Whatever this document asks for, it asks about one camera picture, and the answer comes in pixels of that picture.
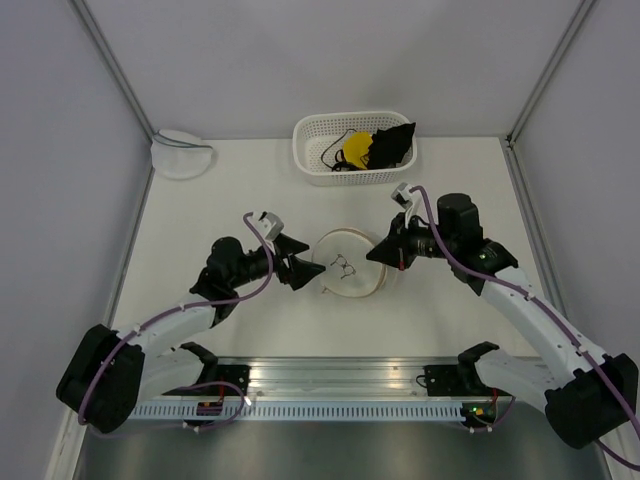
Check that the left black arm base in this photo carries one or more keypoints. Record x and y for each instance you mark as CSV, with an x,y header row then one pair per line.
x,y
211,373

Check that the black bra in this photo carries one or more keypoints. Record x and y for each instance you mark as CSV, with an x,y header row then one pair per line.
x,y
389,146

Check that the white slotted cable duct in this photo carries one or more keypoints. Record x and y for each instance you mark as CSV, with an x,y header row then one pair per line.
x,y
422,411

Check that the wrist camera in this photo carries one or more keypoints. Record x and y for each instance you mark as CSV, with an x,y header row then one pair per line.
x,y
270,226
405,197

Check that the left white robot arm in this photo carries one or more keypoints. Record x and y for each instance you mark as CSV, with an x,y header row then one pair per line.
x,y
210,301

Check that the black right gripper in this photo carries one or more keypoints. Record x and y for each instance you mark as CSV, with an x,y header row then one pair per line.
x,y
394,250

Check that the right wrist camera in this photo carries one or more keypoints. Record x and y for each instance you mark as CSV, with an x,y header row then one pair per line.
x,y
405,197

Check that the white folded mesh bag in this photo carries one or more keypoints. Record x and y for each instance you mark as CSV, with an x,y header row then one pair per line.
x,y
178,155

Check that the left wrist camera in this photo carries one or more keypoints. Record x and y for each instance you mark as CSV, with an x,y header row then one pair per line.
x,y
270,226

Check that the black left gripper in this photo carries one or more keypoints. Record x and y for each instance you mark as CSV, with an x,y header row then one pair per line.
x,y
300,272

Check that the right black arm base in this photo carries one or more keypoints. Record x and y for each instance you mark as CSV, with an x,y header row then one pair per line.
x,y
459,379

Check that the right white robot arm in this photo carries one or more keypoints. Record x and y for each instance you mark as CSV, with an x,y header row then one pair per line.
x,y
583,392

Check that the yellow bra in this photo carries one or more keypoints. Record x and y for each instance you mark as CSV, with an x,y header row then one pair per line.
x,y
355,150

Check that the white plastic basket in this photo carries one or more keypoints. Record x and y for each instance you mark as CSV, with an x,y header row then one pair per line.
x,y
317,148

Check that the aluminium mounting rail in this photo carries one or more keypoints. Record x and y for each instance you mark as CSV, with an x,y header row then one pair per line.
x,y
340,375

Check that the white mesh laundry bag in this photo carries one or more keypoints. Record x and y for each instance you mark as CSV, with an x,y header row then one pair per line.
x,y
348,273

